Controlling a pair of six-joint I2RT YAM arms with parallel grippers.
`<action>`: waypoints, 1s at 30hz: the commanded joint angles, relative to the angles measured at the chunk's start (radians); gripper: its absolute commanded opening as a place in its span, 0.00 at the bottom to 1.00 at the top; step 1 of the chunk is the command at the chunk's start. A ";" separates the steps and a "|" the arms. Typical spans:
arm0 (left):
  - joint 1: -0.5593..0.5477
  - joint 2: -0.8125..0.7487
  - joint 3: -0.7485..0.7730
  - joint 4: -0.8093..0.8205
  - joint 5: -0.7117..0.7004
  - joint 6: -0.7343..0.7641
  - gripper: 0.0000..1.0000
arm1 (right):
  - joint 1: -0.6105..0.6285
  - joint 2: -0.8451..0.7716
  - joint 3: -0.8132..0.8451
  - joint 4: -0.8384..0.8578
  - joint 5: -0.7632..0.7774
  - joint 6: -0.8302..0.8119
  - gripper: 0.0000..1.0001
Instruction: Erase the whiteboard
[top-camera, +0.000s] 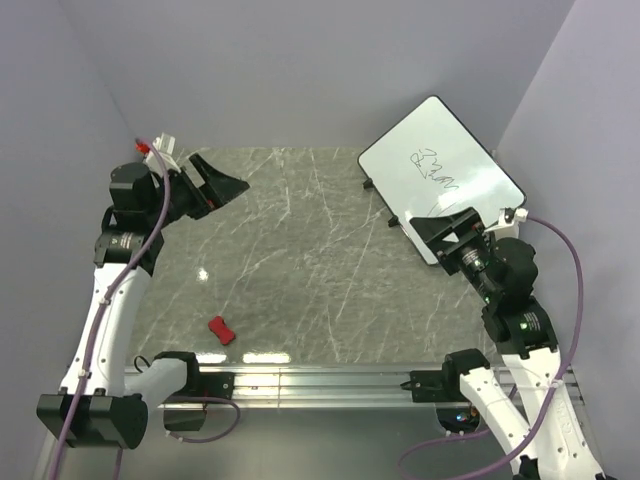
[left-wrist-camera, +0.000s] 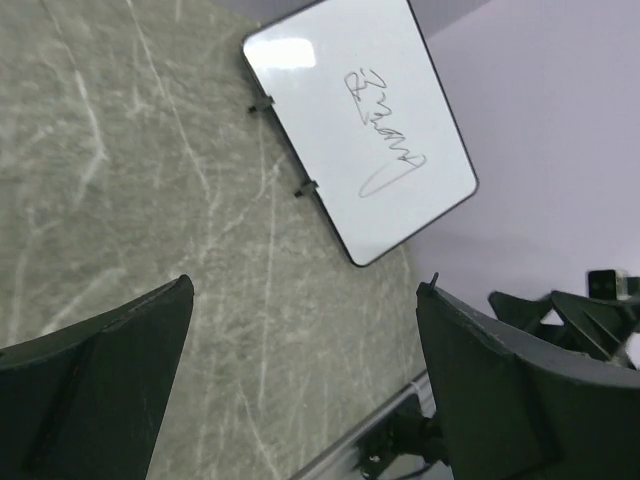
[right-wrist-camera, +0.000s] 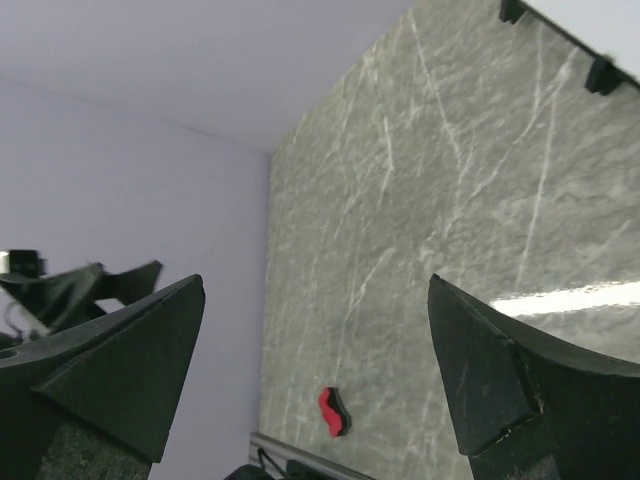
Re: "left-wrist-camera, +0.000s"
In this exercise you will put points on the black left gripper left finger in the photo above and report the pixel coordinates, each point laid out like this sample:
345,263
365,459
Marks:
88,401

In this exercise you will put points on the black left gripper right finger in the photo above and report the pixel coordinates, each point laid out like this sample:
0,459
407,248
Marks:
515,406

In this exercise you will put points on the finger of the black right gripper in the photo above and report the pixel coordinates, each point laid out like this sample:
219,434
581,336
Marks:
599,329
525,315

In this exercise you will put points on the white whiteboard black frame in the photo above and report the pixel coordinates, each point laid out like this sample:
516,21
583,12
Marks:
353,86

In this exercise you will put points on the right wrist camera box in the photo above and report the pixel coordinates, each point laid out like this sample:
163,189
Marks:
612,284

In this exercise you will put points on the aluminium table edge rail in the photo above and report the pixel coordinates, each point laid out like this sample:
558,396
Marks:
364,452

